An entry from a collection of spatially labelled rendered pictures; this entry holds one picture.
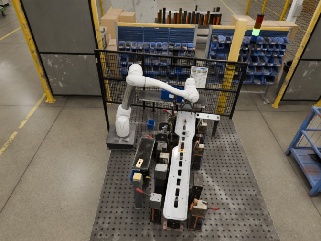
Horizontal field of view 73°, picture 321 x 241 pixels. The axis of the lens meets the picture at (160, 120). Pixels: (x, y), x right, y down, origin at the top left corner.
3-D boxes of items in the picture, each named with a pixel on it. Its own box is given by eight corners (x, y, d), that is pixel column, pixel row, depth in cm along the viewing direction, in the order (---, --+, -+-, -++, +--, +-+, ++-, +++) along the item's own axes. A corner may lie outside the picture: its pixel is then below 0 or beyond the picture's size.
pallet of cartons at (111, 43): (126, 82, 522) (123, 38, 456) (92, 82, 516) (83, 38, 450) (128, 60, 615) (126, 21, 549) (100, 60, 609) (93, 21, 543)
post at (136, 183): (142, 210, 200) (141, 181, 172) (134, 208, 201) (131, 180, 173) (144, 202, 206) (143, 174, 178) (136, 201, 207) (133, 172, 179)
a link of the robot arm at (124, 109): (114, 124, 260) (115, 112, 276) (128, 125, 265) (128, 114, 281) (129, 69, 212) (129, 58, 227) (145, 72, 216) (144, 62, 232)
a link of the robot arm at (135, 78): (145, 79, 207) (144, 71, 217) (126, 76, 203) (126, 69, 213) (143, 90, 215) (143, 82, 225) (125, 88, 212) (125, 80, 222)
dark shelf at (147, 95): (206, 108, 276) (207, 106, 274) (137, 100, 286) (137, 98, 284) (206, 98, 293) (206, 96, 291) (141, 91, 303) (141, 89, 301)
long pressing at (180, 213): (189, 222, 164) (190, 221, 163) (160, 217, 166) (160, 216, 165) (196, 113, 269) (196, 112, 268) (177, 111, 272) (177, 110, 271)
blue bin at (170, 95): (183, 103, 278) (184, 94, 270) (160, 98, 285) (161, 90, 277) (186, 96, 290) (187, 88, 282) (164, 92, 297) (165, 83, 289)
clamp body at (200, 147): (201, 171, 236) (206, 149, 214) (189, 169, 237) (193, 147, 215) (201, 164, 243) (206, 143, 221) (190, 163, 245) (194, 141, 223)
